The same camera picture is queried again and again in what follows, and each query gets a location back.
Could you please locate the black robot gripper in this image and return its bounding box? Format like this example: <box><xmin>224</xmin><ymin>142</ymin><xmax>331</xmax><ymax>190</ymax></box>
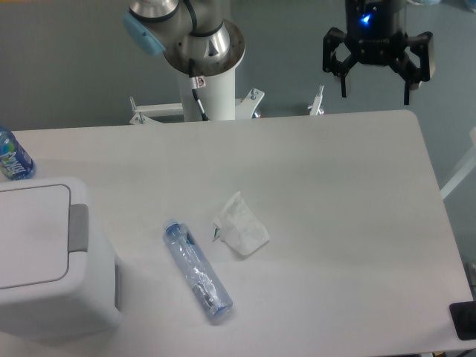
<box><xmin>322</xmin><ymin>1</ymin><xmax>434</xmax><ymax>105</ymax></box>

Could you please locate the white trash can lid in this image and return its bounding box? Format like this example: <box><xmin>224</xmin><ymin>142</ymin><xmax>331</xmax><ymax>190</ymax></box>
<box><xmin>1</xmin><ymin>184</ymin><xmax>71</xmax><ymax>289</ymax></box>

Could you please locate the white trash can body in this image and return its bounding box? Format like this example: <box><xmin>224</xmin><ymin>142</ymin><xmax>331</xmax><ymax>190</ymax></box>
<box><xmin>1</xmin><ymin>177</ymin><xmax>122</xmax><ymax>339</ymax></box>

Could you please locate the crumpled white plastic wrapper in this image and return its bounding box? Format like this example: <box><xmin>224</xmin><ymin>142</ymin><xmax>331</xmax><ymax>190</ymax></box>
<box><xmin>213</xmin><ymin>191</ymin><xmax>270</xmax><ymax>257</ymax></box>

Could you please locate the black device at table edge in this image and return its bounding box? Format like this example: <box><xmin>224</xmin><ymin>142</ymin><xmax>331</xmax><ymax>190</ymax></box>
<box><xmin>449</xmin><ymin>301</ymin><xmax>475</xmax><ymax>341</ymax></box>

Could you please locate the empty blue plastic bottle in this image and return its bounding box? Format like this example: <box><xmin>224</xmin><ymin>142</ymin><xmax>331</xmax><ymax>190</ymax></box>
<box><xmin>163</xmin><ymin>219</ymin><xmax>233</xmax><ymax>321</ymax></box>

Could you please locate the grey lid push button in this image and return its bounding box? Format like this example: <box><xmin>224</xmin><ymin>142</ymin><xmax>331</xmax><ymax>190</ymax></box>
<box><xmin>68</xmin><ymin>204</ymin><xmax>89</xmax><ymax>253</ymax></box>

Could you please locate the blue labelled water bottle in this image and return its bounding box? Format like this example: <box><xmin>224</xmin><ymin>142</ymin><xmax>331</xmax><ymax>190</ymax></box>
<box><xmin>1</xmin><ymin>126</ymin><xmax>36</xmax><ymax>181</ymax></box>

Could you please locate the white right clamp bracket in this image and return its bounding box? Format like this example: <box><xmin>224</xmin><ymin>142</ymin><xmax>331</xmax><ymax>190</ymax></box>
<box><xmin>308</xmin><ymin>85</ymin><xmax>325</xmax><ymax>116</ymax></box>

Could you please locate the white middle mounting bracket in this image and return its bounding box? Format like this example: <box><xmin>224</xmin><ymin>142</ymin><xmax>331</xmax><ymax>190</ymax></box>
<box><xmin>235</xmin><ymin>88</ymin><xmax>266</xmax><ymax>120</ymax></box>

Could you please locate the white mounting bracket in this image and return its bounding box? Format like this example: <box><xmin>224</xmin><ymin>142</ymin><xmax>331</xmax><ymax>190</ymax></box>
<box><xmin>235</xmin><ymin>88</ymin><xmax>266</xmax><ymax>120</ymax></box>
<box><xmin>129</xmin><ymin>96</ymin><xmax>184</xmax><ymax>125</ymax></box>

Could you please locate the white frame at right edge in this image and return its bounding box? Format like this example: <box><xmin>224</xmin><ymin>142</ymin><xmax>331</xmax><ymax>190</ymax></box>
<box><xmin>440</xmin><ymin>127</ymin><xmax>475</xmax><ymax>200</ymax></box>

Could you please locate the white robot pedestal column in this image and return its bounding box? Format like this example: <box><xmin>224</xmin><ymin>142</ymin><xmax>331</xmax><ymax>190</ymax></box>
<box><xmin>178</xmin><ymin>59</ymin><xmax>236</xmax><ymax>122</ymax></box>

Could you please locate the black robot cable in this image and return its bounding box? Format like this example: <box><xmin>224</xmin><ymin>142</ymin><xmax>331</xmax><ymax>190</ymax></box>
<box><xmin>187</xmin><ymin>58</ymin><xmax>210</xmax><ymax>122</ymax></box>

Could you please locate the white left mounting bracket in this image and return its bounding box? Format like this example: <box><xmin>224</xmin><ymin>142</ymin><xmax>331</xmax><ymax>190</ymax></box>
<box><xmin>129</xmin><ymin>96</ymin><xmax>184</xmax><ymax>125</ymax></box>

